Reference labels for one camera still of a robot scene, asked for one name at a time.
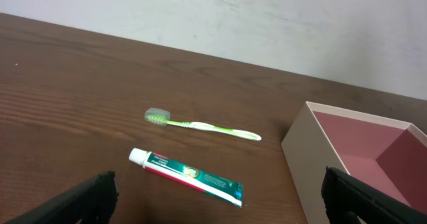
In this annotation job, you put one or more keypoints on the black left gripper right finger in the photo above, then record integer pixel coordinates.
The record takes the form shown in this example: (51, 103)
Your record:
(349, 200)

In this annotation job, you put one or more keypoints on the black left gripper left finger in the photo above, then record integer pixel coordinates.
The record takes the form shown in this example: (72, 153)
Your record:
(92, 201)

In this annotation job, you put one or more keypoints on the white box pink interior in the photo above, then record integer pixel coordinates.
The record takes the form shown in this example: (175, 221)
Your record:
(387, 154)

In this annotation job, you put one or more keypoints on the green white toothbrush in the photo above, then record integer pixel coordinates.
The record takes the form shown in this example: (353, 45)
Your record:
(162, 118)

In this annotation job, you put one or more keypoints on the green white toothpaste tube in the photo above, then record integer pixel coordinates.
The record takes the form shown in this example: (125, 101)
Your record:
(211, 184)

